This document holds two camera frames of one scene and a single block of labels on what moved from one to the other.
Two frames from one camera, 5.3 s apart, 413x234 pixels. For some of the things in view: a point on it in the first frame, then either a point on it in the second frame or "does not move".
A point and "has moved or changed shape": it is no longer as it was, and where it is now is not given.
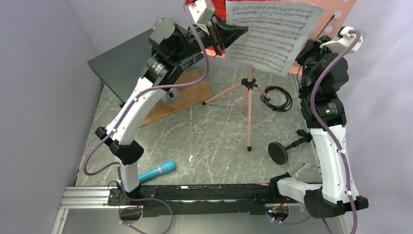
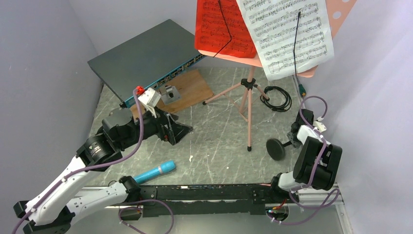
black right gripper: x=312 y=46 -> x=294 y=142
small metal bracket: x=172 y=96 does not move
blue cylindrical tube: x=163 y=167 does not move
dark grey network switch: x=120 y=68 does not move
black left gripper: x=223 y=34 -> x=176 y=130
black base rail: x=247 y=199 does not move
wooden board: x=189 y=94 does not move
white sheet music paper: x=277 y=32 has moved or changed shape
